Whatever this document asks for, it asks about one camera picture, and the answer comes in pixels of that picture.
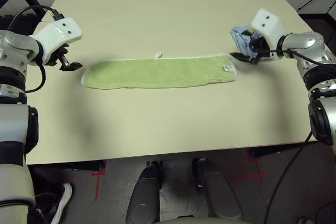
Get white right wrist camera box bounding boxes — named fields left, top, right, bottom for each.
left=249, top=8, right=287, bottom=49

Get black foam floor mats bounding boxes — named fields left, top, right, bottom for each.
left=0, top=14, right=32, bottom=36

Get black table foot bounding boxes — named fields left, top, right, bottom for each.
left=248, top=145, right=308, bottom=158
left=62, top=161, right=106, bottom=172

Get grey robot left leg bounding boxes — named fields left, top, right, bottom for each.
left=125, top=161, right=162, bottom=223

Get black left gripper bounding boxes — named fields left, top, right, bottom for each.
left=46, top=45, right=83, bottom=72

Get black sneaker with white sole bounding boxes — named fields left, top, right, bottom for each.
left=35, top=183, right=73, bottom=224

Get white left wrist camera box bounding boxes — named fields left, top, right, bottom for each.
left=31, top=17, right=83, bottom=61

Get grey robot leg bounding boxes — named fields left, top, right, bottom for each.
left=192, top=158, right=242, bottom=219
left=125, top=161, right=162, bottom=223

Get green towel with white trim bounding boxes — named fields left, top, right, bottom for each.
left=80, top=51, right=238, bottom=90

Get folded light blue towel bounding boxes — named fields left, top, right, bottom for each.
left=230, top=24, right=259, bottom=58

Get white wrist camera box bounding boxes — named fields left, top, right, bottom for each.
left=249, top=8, right=287, bottom=49
left=31, top=17, right=83, bottom=61

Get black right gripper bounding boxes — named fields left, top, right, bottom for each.
left=229, top=31, right=279, bottom=65

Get grey robot right leg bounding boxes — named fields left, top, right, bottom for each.
left=192, top=158, right=242, bottom=219

